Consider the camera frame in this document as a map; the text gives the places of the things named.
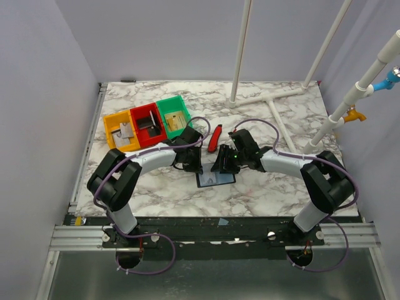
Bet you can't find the aluminium extrusion rail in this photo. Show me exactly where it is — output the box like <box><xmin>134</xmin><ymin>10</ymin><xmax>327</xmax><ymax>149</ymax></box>
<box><xmin>49</xmin><ymin>223</ymin><xmax>381</xmax><ymax>252</ymax></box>

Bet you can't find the yellow pipe fitting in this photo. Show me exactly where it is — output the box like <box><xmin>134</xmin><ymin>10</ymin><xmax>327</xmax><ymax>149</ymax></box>
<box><xmin>343</xmin><ymin>105</ymin><xmax>366</xmax><ymax>123</ymax></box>

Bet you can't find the red plastic bin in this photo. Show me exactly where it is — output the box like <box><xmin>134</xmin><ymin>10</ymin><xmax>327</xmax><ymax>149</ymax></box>
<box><xmin>129</xmin><ymin>102</ymin><xmax>168</xmax><ymax>148</ymax></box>

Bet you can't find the black metal base rail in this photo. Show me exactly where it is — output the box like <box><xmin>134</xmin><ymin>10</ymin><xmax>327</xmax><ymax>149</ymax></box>
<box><xmin>84</xmin><ymin>217</ymin><xmax>324</xmax><ymax>261</ymax></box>

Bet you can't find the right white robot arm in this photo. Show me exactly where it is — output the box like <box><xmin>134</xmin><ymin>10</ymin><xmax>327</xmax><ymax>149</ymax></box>
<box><xmin>211</xmin><ymin>129</ymin><xmax>356</xmax><ymax>245</ymax></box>

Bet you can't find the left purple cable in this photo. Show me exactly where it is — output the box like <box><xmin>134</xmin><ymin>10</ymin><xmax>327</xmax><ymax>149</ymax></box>
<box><xmin>92</xmin><ymin>117</ymin><xmax>211</xmax><ymax>276</ymax></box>

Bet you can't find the green plastic bin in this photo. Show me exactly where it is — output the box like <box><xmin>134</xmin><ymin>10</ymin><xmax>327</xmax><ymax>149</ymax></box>
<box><xmin>156</xmin><ymin>95</ymin><xmax>191</xmax><ymax>139</ymax></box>

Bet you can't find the beige card in green bin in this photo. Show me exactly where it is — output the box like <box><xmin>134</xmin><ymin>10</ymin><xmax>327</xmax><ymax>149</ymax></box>
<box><xmin>164</xmin><ymin>111</ymin><xmax>186</xmax><ymax>131</ymax></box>

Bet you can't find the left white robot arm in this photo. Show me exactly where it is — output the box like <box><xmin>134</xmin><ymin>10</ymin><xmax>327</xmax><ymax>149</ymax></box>
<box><xmin>87</xmin><ymin>126</ymin><xmax>204</xmax><ymax>247</ymax></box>

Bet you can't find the card in yellow bin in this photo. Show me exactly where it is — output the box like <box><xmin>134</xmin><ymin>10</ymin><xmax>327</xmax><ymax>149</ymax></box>
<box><xmin>112</xmin><ymin>130</ymin><xmax>130</xmax><ymax>148</ymax></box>

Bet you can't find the white pvc pipe frame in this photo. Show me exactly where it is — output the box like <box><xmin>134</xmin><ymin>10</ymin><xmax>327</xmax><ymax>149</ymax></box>
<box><xmin>226</xmin><ymin>0</ymin><xmax>352</xmax><ymax>153</ymax></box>

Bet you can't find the red black utility knife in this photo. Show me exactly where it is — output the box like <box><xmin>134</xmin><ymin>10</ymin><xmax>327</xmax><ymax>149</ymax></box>
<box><xmin>207</xmin><ymin>124</ymin><xmax>223</xmax><ymax>153</ymax></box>

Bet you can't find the black leather card holder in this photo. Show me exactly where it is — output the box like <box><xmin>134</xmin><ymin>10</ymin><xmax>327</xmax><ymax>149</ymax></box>
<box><xmin>196</xmin><ymin>171</ymin><xmax>236</xmax><ymax>188</ymax></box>

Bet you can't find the black card in red bin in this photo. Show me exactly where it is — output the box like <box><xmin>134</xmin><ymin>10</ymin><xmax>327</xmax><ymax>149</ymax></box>
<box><xmin>136</xmin><ymin>116</ymin><xmax>155</xmax><ymax>130</ymax></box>

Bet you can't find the yellow plastic bin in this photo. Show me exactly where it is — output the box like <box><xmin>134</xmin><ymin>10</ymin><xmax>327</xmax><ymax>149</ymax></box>
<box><xmin>103</xmin><ymin>110</ymin><xmax>140</xmax><ymax>152</ymax></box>

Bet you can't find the white pipe with blue fitting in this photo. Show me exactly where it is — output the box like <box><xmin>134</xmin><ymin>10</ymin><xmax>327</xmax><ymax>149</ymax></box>
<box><xmin>302</xmin><ymin>31</ymin><xmax>399</xmax><ymax>154</ymax></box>

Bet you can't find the white vip card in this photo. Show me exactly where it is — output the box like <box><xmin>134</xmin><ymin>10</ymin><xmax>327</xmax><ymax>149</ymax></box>
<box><xmin>120</xmin><ymin>122</ymin><xmax>134</xmax><ymax>138</ymax></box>

